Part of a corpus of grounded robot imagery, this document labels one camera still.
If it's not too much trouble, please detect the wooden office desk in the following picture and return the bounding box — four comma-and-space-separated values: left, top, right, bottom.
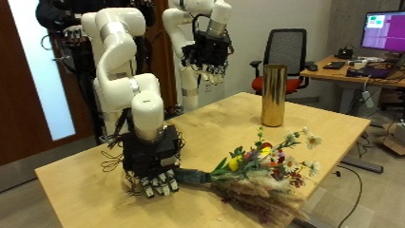
299, 55, 405, 115

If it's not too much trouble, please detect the flower bouquet with green stem wrap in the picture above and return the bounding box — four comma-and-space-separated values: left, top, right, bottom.
173, 125, 324, 224

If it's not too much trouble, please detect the person in black clothes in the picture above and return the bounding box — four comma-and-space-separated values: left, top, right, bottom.
35, 0, 157, 44

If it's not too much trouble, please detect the black floor cable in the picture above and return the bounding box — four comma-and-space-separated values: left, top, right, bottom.
335, 164, 365, 228

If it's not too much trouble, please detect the grey table foot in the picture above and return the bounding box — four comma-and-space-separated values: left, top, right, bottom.
340, 156, 385, 175

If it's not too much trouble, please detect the black office chair red seat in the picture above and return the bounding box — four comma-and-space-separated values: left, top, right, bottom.
248, 28, 317, 96

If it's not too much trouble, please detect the computer monitor purple screen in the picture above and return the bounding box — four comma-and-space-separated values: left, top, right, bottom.
360, 10, 405, 53

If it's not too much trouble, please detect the brown door with glass panel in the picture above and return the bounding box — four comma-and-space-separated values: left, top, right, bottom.
0, 0, 96, 167

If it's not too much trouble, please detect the white hanging power adapter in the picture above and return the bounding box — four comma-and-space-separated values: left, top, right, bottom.
361, 90, 376, 109

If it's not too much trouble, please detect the tall gold cylinder vase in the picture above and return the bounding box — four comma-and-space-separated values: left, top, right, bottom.
260, 64, 291, 128

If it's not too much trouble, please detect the black desk phone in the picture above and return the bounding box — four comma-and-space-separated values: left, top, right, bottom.
336, 46, 356, 61

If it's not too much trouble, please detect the cardboard box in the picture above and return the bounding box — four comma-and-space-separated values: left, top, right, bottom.
376, 123, 405, 157

